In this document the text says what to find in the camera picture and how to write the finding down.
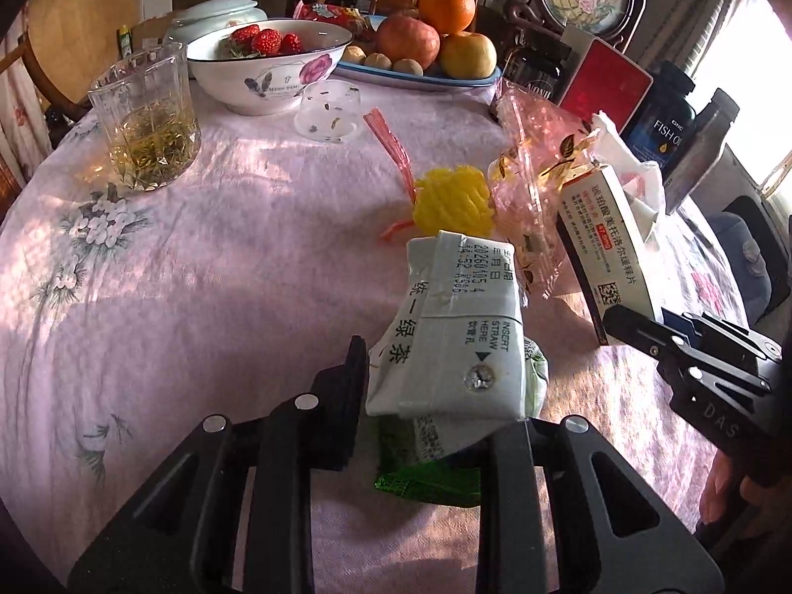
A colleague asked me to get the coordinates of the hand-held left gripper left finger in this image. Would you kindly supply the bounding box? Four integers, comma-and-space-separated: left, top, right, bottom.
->
67, 334, 371, 594

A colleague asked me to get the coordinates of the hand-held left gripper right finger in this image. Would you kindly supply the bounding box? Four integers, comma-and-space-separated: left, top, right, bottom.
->
476, 414, 725, 594

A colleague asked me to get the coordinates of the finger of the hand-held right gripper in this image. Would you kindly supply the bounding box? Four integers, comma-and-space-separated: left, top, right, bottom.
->
661, 306, 779, 361
602, 305, 771, 400

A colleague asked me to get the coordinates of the green snack wrapper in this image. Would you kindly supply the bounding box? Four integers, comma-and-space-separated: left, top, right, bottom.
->
374, 334, 550, 508

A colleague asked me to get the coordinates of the white medicine box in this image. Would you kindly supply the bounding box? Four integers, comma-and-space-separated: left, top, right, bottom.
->
555, 161, 664, 347

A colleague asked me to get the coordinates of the white tea drink carton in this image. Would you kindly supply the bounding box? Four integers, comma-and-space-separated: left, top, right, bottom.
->
365, 230, 527, 420

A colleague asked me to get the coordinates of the clear plastic cup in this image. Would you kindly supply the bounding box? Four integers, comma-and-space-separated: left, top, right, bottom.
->
295, 79, 363, 145

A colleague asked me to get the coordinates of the person's right hand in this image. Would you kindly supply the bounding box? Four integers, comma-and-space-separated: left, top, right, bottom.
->
699, 450, 792, 536

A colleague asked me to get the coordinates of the blue cushioned chair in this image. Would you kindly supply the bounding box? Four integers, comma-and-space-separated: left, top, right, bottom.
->
724, 195, 792, 310

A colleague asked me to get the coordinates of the stainless steel bottle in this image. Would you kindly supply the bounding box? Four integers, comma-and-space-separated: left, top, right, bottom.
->
663, 88, 740, 216

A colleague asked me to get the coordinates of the dark blue supplement bottle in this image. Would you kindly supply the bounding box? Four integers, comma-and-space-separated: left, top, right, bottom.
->
620, 60, 697, 168

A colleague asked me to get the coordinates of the pink cellophane bag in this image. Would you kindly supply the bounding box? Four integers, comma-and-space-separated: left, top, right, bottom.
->
489, 83, 601, 298

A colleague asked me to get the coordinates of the yellow foam fruit net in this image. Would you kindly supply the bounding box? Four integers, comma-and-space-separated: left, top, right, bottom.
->
411, 166, 495, 241

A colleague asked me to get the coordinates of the red rectangular tin box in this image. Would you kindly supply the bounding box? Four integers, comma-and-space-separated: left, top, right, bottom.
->
553, 28, 655, 131

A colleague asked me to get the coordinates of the window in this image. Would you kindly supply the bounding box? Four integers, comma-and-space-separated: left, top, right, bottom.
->
687, 0, 792, 199

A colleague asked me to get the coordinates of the dark brown supplement jar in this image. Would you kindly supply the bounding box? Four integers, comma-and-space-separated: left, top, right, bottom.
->
504, 43, 573, 106

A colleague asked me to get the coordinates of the red plastic strip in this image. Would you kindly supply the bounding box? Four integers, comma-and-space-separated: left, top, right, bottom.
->
363, 108, 417, 242

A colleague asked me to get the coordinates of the brick pattern curtain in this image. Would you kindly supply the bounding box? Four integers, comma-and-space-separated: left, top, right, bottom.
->
631, 0, 752, 84

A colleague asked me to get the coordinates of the blue fruit plate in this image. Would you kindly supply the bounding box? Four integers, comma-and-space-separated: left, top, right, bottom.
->
334, 12, 503, 93

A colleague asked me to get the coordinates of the yellow apple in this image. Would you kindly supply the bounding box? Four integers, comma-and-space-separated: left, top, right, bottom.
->
441, 31, 497, 80

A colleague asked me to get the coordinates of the white floral porcelain bowl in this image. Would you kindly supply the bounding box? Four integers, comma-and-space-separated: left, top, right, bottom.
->
186, 18, 353, 117

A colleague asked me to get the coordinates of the glass cup with tea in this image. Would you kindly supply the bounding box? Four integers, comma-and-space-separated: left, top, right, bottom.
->
87, 42, 202, 194

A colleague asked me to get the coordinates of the red apple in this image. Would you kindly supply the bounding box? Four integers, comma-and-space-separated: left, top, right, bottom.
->
374, 15, 442, 72

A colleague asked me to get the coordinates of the orange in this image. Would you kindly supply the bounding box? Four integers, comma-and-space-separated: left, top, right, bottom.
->
419, 0, 476, 35

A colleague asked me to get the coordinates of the red snack packet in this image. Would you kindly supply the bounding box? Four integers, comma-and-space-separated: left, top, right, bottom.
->
293, 0, 372, 35

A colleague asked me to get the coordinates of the pale lidded porcelain pot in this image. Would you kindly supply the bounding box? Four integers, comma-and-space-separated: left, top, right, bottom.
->
162, 0, 269, 44

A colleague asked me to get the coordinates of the brown cardboard box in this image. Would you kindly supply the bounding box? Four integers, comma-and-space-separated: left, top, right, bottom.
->
127, 9, 180, 50

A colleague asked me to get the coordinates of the white floral curtain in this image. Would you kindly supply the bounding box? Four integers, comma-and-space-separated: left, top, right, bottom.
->
0, 3, 53, 190

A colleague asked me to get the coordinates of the yellow wooden door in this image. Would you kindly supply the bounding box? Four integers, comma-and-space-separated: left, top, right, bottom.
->
25, 0, 143, 106

